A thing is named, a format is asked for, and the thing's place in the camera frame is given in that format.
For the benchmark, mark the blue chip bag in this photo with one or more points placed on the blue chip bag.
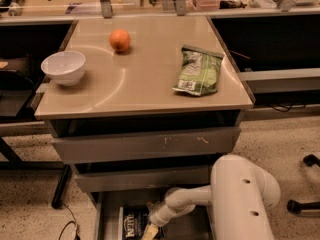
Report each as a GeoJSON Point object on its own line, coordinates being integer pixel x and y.
{"type": "Point", "coordinates": [133, 222]}

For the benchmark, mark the white bowl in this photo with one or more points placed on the white bowl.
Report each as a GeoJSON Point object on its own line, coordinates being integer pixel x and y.
{"type": "Point", "coordinates": [64, 68]}

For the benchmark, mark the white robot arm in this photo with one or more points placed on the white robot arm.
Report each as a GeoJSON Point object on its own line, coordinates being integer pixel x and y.
{"type": "Point", "coordinates": [238, 195]}

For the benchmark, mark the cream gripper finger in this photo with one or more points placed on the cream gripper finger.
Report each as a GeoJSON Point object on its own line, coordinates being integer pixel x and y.
{"type": "Point", "coordinates": [150, 232]}

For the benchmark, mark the black chair base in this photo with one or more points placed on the black chair base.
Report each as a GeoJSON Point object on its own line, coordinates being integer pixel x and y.
{"type": "Point", "coordinates": [301, 205]}

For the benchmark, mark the black table leg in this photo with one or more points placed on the black table leg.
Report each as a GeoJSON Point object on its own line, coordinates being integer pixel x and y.
{"type": "Point", "coordinates": [59, 190]}

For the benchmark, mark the middle grey drawer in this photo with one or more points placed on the middle grey drawer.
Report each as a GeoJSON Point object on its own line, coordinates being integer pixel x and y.
{"type": "Point", "coordinates": [143, 179]}

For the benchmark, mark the bottom open grey drawer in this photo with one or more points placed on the bottom open grey drawer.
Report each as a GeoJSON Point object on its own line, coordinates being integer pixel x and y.
{"type": "Point", "coordinates": [109, 205]}

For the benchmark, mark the top grey drawer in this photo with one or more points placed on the top grey drawer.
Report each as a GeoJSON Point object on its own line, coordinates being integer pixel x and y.
{"type": "Point", "coordinates": [146, 145]}

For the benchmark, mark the green chip bag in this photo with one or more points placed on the green chip bag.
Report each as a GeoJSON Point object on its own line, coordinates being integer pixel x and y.
{"type": "Point", "coordinates": [200, 71]}

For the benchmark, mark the orange fruit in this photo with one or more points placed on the orange fruit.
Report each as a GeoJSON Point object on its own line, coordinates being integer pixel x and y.
{"type": "Point", "coordinates": [120, 40]}

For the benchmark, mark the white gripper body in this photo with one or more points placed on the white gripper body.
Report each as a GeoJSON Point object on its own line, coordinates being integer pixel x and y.
{"type": "Point", "coordinates": [158, 215]}

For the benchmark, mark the grey drawer cabinet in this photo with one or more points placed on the grey drawer cabinet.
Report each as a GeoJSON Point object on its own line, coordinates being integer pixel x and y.
{"type": "Point", "coordinates": [132, 91]}

